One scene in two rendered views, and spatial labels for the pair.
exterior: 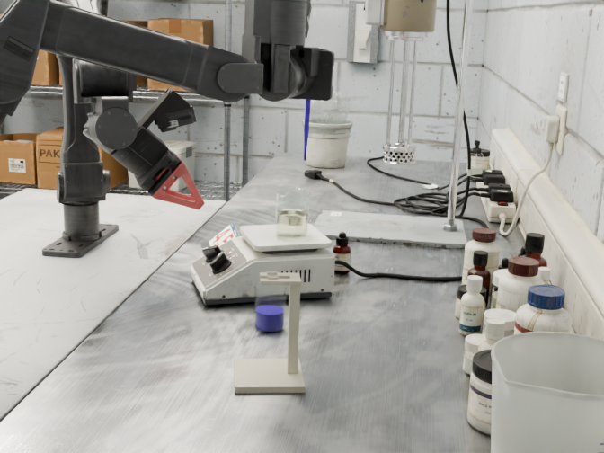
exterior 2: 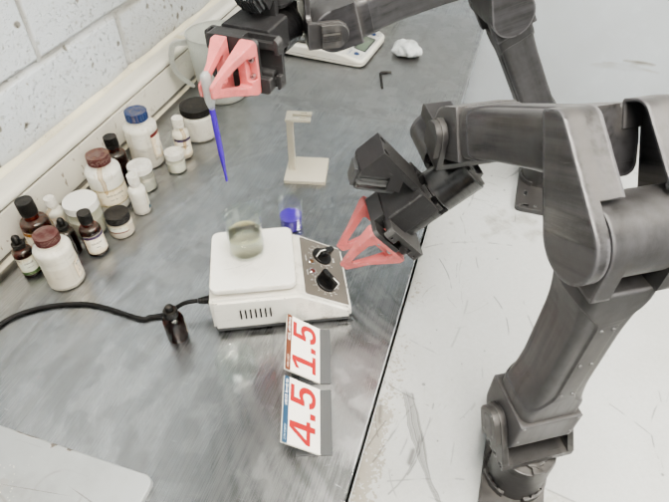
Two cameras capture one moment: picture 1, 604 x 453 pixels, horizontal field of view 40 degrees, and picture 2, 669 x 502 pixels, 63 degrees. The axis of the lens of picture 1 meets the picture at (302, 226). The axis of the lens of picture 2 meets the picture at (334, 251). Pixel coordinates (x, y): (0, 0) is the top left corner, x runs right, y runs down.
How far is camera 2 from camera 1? 178 cm
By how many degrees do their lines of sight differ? 120
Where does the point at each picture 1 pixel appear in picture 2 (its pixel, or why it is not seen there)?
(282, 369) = (298, 169)
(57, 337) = (448, 221)
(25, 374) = not seen: hidden behind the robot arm
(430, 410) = (229, 143)
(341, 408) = (274, 147)
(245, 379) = (321, 162)
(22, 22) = not seen: outside the picture
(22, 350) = (465, 206)
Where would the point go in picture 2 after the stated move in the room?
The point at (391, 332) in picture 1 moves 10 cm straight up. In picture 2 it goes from (201, 214) to (191, 169)
